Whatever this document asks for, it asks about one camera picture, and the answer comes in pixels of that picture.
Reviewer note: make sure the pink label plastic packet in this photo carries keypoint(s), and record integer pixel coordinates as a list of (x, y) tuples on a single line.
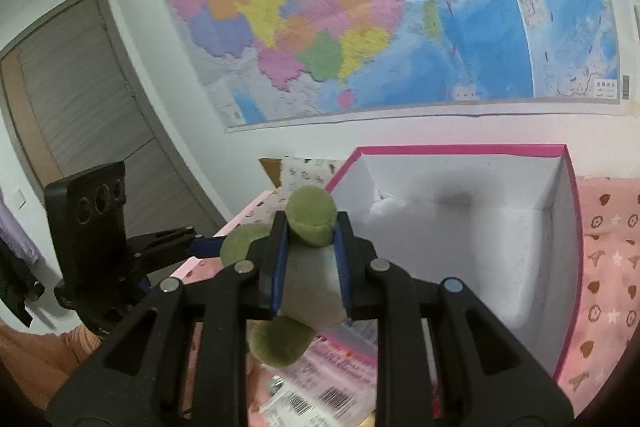
[(320, 372)]

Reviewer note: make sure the pink cardboard box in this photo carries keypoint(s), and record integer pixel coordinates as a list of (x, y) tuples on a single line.
[(450, 232)]

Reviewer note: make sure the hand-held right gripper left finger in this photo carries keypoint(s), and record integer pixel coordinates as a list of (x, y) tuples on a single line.
[(280, 267)]

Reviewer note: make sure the dark garment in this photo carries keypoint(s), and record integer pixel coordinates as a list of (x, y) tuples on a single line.
[(15, 292)]

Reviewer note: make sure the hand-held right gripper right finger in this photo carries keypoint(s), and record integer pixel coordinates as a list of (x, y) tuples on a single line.
[(342, 267)]

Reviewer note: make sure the white light switch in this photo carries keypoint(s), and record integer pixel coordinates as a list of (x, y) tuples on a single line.
[(20, 199)]

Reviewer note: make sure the person's left forearm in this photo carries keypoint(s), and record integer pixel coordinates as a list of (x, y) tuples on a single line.
[(35, 357)]

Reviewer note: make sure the wooden door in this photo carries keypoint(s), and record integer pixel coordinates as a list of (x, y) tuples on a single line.
[(75, 97)]

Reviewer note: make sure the purple garment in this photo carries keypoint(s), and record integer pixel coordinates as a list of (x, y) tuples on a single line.
[(15, 232)]

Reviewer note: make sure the brown cardboard piece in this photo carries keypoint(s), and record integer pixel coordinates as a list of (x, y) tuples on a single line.
[(270, 172)]

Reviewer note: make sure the colourful wall map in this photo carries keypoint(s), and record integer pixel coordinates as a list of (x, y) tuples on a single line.
[(350, 32)]

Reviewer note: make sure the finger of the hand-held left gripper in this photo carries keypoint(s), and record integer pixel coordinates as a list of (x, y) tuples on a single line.
[(205, 250)]

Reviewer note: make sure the green grey plush toy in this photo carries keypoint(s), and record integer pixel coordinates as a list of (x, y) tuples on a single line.
[(310, 217)]

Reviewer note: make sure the pink printed bed sheet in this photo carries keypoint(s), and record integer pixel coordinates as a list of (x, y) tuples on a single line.
[(610, 282)]

